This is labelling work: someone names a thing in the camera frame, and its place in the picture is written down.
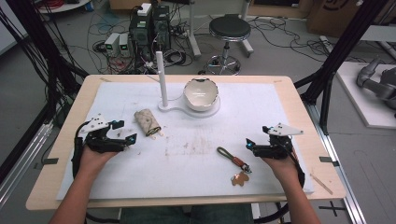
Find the black round stool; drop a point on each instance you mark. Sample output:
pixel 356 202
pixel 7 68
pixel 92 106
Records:
pixel 229 29

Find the white box on tower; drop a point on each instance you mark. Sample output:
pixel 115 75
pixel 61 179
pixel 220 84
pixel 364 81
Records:
pixel 144 9

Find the brown cardboard box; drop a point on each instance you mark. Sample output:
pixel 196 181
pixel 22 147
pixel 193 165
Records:
pixel 330 15

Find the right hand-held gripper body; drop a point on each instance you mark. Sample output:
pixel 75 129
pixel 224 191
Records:
pixel 277 149

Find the person's right hand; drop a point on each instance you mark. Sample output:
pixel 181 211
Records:
pixel 285 169

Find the white desk leg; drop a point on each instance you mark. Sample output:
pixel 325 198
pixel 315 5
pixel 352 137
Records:
pixel 246 37
pixel 193 31

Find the person's blue jeans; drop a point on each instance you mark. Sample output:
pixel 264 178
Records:
pixel 155 215

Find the white floor platform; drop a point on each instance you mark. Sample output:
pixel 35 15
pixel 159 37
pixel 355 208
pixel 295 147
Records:
pixel 351 93

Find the white stand with pole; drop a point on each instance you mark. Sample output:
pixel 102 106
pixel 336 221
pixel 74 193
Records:
pixel 162 81

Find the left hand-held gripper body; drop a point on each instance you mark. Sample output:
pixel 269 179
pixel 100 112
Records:
pixel 98 141

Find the white power supply unit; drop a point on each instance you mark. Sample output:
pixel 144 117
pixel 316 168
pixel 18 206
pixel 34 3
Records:
pixel 112 43
pixel 124 45

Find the black computer tower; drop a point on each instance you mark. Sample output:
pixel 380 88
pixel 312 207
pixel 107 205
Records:
pixel 146 34

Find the white eggshell-shaped bowl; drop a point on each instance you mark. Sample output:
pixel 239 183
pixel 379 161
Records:
pixel 200 95

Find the light wooden table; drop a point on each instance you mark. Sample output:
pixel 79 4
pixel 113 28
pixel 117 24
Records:
pixel 323 149

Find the black tape piece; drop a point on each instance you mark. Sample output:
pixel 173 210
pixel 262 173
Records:
pixel 328 160
pixel 49 161

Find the thin wooden stick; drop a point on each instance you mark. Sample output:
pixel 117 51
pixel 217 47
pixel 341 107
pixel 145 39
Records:
pixel 321 184

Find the rolled beige key pouch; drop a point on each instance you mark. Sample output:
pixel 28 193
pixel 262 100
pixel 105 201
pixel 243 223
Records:
pixel 147 122

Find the white table mat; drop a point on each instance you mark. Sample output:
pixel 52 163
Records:
pixel 193 174

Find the black metal frame post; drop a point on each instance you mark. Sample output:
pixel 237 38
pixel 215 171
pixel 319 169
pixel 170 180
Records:
pixel 345 43
pixel 37 40

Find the aluminium floor rail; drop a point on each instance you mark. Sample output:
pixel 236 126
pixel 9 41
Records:
pixel 342 174
pixel 21 165

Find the black tape cross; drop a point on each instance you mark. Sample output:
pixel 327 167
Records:
pixel 332 208

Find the person's left hand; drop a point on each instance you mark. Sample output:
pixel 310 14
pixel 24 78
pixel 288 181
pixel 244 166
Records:
pixel 93 161

